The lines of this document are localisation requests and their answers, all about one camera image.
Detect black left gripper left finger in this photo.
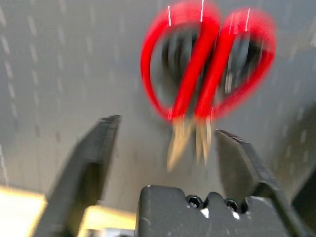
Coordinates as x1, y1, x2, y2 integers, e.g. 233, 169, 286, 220
34, 114, 122, 237

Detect red handled scissors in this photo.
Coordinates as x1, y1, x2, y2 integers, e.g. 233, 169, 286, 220
140, 0, 277, 171

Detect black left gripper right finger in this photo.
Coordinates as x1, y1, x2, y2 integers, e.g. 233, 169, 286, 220
215, 129, 308, 237

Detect grey metal pegboard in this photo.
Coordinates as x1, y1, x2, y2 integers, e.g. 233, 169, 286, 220
0, 0, 316, 215

